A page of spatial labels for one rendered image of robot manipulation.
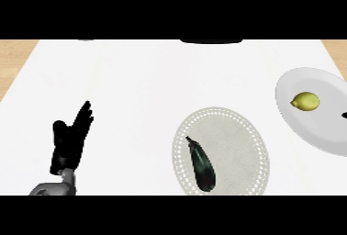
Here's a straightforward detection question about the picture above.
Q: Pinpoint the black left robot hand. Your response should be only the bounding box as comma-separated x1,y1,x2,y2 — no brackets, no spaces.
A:
49,100,96,177

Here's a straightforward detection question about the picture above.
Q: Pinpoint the grey round plate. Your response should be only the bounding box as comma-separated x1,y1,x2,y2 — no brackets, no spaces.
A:
274,66,347,158

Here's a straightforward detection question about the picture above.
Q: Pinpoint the yellow lemon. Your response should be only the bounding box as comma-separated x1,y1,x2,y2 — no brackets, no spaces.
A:
290,91,322,112

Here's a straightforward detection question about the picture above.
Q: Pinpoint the grey oval perforated placemat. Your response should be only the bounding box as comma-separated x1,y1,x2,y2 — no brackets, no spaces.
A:
172,106,272,196

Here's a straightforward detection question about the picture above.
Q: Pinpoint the dark purple eggplant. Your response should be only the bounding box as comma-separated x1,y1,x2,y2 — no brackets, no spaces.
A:
185,136,217,193

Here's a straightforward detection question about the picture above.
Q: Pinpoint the black appliance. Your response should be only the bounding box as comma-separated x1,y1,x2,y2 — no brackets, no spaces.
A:
179,39,246,45

